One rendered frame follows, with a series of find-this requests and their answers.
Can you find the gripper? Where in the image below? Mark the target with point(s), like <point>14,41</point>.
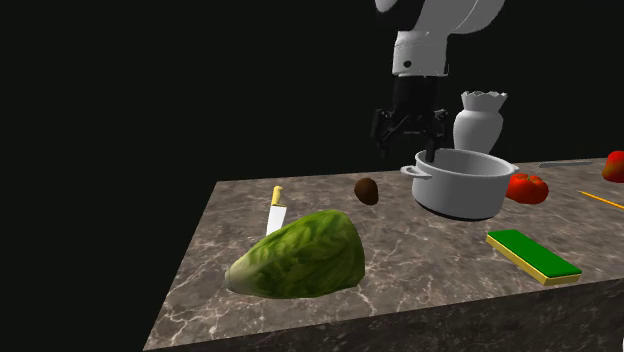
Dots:
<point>414,100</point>

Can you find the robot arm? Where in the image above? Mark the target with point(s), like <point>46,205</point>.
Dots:
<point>429,39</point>

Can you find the white vase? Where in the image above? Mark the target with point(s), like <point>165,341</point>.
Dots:
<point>478,123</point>

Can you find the brown kiwi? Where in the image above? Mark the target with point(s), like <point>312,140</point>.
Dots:
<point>366,191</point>

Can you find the grey pot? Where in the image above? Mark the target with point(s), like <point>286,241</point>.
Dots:
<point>458,187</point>

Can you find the red tomato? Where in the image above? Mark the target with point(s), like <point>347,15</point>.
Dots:
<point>527,189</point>

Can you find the grey butter knife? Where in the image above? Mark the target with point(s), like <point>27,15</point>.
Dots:
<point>565,164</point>

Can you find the green lettuce head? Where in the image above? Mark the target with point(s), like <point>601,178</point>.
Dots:
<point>302,258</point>

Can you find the green and yellow sponge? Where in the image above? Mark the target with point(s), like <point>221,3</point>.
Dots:
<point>534,254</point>

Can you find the yellow pencil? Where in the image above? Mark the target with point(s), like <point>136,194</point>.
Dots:
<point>602,200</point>

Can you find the red apple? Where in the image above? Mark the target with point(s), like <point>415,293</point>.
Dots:
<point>615,166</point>

